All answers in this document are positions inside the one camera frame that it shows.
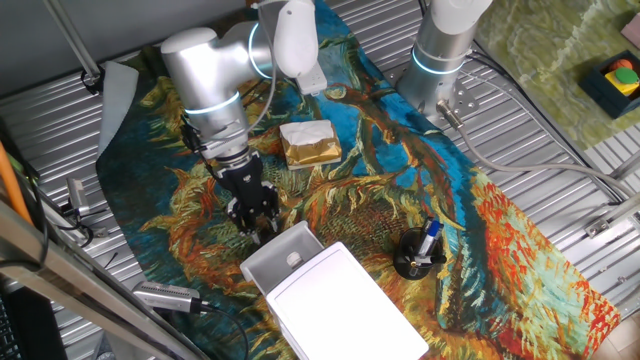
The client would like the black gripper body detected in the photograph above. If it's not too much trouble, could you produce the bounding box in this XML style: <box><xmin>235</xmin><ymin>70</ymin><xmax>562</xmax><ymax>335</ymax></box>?
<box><xmin>215</xmin><ymin>152</ymin><xmax>281</xmax><ymax>216</ymax></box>

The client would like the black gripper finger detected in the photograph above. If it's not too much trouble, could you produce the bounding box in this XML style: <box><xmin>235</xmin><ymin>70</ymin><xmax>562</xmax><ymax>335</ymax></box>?
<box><xmin>227</xmin><ymin>202</ymin><xmax>262</xmax><ymax>246</ymax></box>
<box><xmin>262</xmin><ymin>200</ymin><xmax>282</xmax><ymax>232</ymax></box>

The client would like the gold tissue pack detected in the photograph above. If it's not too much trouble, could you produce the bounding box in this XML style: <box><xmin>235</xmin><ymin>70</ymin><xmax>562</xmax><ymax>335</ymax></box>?
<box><xmin>278</xmin><ymin>118</ymin><xmax>344</xmax><ymax>172</ymax></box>

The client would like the sunflower painting print cloth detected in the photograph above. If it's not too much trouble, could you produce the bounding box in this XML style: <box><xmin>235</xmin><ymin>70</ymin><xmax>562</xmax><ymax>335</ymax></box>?
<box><xmin>95</xmin><ymin>0</ymin><xmax>622</xmax><ymax>360</ymax></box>

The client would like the white power strip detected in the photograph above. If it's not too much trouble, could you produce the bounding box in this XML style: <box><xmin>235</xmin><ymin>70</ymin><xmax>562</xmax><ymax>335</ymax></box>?
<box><xmin>295</xmin><ymin>62</ymin><xmax>329</xmax><ymax>97</ymax></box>

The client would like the black round pen holder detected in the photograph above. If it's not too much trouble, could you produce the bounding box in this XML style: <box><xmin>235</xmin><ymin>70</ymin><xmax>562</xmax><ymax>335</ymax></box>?
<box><xmin>392</xmin><ymin>226</ymin><xmax>449</xmax><ymax>281</ymax></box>

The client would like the silver marker with blue cap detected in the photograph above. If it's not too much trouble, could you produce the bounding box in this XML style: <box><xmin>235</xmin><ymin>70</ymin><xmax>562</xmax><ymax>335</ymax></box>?
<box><xmin>416</xmin><ymin>218</ymin><xmax>444</xmax><ymax>259</ymax></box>

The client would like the black pen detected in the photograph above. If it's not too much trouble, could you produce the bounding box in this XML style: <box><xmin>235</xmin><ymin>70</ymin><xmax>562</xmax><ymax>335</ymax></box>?
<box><xmin>407</xmin><ymin>253</ymin><xmax>449</xmax><ymax>269</ymax></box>

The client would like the grey pole with black foot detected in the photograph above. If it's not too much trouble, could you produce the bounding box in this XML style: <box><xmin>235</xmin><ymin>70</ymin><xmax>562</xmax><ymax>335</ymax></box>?
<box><xmin>42</xmin><ymin>0</ymin><xmax>107</xmax><ymax>96</ymax></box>

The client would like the green marbled cloth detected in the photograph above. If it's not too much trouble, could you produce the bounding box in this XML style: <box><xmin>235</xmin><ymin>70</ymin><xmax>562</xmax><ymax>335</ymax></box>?
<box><xmin>472</xmin><ymin>0</ymin><xmax>640</xmax><ymax>151</ymax></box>

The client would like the dark blue box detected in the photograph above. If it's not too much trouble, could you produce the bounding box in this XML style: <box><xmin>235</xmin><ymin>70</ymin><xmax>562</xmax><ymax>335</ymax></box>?
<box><xmin>578</xmin><ymin>48</ymin><xmax>640</xmax><ymax>120</ymax></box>

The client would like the yellow block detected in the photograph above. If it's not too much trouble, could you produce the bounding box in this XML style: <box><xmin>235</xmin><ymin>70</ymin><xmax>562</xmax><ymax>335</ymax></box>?
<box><xmin>604</xmin><ymin>69</ymin><xmax>640</xmax><ymax>97</ymax></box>

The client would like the green round cap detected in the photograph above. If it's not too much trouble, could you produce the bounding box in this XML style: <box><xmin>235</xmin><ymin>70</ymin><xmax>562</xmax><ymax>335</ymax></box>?
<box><xmin>614</xmin><ymin>67</ymin><xmax>640</xmax><ymax>85</ymax></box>

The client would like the pink box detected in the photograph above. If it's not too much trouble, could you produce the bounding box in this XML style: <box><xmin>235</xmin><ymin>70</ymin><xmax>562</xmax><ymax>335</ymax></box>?
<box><xmin>620</xmin><ymin>12</ymin><xmax>640</xmax><ymax>50</ymax></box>

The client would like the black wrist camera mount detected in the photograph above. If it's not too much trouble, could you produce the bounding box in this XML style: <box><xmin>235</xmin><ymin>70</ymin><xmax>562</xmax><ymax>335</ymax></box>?
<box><xmin>180</xmin><ymin>119</ymin><xmax>209</xmax><ymax>161</ymax></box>

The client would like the black camera cable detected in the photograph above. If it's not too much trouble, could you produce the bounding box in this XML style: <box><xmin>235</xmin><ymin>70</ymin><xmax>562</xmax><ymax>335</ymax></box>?
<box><xmin>189</xmin><ymin>298</ymin><xmax>250</xmax><ymax>360</ymax></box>

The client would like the silver depth camera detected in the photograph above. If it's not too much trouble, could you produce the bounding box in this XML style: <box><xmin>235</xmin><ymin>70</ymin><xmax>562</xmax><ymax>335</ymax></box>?
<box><xmin>131</xmin><ymin>279</ymin><xmax>202</xmax><ymax>315</ymax></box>

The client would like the small silver camera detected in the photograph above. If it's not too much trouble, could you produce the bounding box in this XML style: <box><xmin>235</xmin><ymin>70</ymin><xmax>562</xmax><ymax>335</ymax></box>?
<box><xmin>65</xmin><ymin>177</ymin><xmax>92</xmax><ymax>217</ymax></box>

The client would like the aluminium frame bar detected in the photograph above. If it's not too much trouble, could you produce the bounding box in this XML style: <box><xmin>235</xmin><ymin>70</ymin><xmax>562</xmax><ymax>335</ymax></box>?
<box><xmin>0</xmin><ymin>197</ymin><xmax>211</xmax><ymax>360</ymax></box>

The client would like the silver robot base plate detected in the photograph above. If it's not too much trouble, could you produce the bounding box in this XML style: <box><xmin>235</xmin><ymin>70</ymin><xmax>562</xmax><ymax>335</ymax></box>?
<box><xmin>383</xmin><ymin>64</ymin><xmax>482</xmax><ymax>132</ymax></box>

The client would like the orange cable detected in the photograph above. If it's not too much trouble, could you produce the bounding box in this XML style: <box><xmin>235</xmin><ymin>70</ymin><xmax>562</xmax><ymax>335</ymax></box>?
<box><xmin>0</xmin><ymin>141</ymin><xmax>34</xmax><ymax>226</ymax></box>

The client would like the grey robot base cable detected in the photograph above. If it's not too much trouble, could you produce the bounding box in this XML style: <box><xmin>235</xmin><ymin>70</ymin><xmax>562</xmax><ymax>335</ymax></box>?
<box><xmin>436</xmin><ymin>98</ymin><xmax>639</xmax><ymax>199</ymax></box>

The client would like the aluminium profile rail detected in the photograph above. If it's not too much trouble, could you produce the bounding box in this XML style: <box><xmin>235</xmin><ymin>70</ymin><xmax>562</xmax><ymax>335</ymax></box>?
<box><xmin>583</xmin><ymin>192</ymin><xmax>640</xmax><ymax>240</ymax></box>
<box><xmin>607</xmin><ymin>149</ymin><xmax>640</xmax><ymax>182</ymax></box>

